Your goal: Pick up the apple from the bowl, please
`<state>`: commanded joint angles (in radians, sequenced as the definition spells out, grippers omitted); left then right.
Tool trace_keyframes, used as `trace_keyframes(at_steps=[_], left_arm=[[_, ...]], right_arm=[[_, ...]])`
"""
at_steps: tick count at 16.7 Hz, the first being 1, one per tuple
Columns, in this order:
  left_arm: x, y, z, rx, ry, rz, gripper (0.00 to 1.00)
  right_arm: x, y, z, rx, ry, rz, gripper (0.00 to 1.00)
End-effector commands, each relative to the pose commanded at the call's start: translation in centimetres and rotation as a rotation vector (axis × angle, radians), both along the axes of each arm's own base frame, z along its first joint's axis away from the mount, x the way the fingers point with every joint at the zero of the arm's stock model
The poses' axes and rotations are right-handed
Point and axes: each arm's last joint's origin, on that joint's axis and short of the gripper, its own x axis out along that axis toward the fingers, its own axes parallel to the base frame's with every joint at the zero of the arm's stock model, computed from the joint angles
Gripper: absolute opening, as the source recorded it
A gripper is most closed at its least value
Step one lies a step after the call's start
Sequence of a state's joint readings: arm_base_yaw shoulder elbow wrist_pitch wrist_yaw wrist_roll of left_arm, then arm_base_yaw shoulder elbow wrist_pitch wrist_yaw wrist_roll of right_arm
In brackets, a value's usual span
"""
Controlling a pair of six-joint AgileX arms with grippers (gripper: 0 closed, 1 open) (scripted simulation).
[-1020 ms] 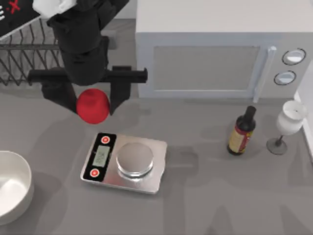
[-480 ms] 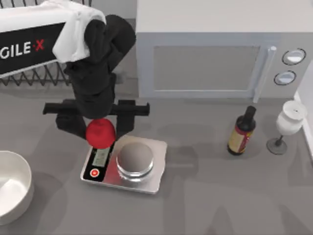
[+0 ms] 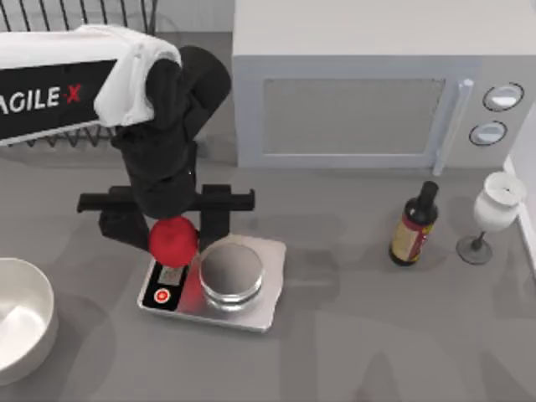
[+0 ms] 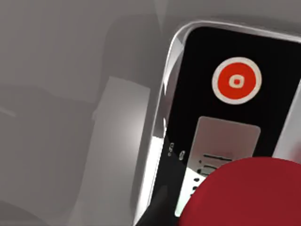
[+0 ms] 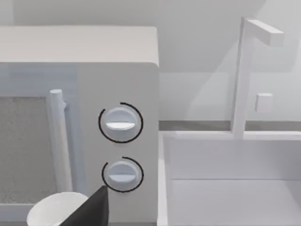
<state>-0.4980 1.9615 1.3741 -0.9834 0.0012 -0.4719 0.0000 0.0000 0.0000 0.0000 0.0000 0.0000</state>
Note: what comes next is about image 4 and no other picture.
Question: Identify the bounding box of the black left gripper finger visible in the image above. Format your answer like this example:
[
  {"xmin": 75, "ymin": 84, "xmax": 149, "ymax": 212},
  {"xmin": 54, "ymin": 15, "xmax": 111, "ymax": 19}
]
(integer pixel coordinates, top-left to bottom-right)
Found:
[{"xmin": 135, "ymin": 185, "xmax": 177, "ymax": 226}]

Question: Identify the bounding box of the dark red round object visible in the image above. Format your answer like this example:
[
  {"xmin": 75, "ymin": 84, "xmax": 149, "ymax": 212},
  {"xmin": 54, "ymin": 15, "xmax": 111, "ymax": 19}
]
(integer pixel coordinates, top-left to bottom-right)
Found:
[{"xmin": 175, "ymin": 157, "xmax": 301, "ymax": 226}]

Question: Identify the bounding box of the black device with red circle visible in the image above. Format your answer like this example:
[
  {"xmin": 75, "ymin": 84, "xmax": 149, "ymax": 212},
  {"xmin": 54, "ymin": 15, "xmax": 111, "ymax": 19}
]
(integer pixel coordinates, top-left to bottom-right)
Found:
[{"xmin": 133, "ymin": 20, "xmax": 301, "ymax": 226}]

